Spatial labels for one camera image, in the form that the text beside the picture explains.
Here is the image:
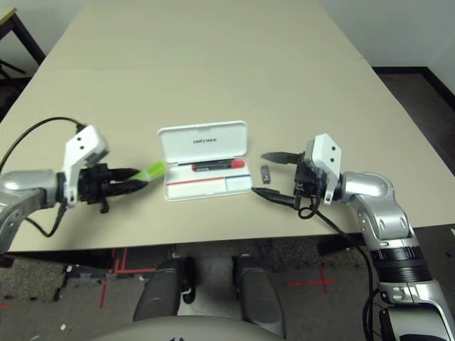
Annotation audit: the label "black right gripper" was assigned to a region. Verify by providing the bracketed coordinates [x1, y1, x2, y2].
[251, 151, 328, 209]

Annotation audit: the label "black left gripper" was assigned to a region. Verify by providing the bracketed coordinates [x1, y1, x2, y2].
[77, 162, 151, 214]

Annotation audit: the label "green highlighter marker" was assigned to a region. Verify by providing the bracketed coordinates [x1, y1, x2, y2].
[133, 160, 166, 183]

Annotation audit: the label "red and black marker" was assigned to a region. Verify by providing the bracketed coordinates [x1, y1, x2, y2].
[191, 159, 246, 173]

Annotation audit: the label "white plastic pencil case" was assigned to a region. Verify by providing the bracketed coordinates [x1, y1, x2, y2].
[157, 120, 254, 203]

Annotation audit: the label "grey robot right leg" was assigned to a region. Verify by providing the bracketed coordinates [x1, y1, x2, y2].
[232, 253, 287, 337]

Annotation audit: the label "grey robot leg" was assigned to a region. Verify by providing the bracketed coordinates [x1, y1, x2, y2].
[133, 256, 197, 323]
[232, 253, 287, 337]

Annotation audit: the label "grey robot left leg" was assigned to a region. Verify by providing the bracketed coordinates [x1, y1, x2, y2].
[133, 256, 197, 323]

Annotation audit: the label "black tripod stand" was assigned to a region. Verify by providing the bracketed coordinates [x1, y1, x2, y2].
[0, 59, 28, 82]

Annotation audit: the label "grey robot torso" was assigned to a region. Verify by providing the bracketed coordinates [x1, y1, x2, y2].
[88, 314, 282, 341]

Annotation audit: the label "wooden side table black legs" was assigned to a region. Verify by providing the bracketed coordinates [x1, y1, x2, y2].
[0, 6, 47, 65]

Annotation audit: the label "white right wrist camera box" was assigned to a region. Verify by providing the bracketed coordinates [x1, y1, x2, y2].
[305, 133, 343, 207]

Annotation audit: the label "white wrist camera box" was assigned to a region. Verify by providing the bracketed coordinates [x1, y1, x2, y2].
[305, 133, 343, 207]
[62, 124, 109, 209]

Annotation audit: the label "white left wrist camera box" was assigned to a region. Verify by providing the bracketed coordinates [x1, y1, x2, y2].
[62, 124, 109, 209]

